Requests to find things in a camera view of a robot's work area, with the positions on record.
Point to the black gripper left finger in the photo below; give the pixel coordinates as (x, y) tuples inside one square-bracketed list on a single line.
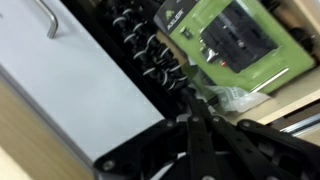
[(145, 154)]

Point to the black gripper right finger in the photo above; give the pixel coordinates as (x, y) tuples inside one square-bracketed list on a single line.
[(297, 157)]

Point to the white top drawer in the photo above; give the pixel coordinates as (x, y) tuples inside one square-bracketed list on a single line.
[(70, 80)]

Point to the clear plastic bag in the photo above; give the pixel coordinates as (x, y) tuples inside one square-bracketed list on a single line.
[(224, 98)]

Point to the green product package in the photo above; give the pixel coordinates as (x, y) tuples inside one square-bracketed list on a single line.
[(236, 43)]

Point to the silver drawer handle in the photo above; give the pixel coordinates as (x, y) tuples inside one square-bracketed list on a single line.
[(54, 24)]

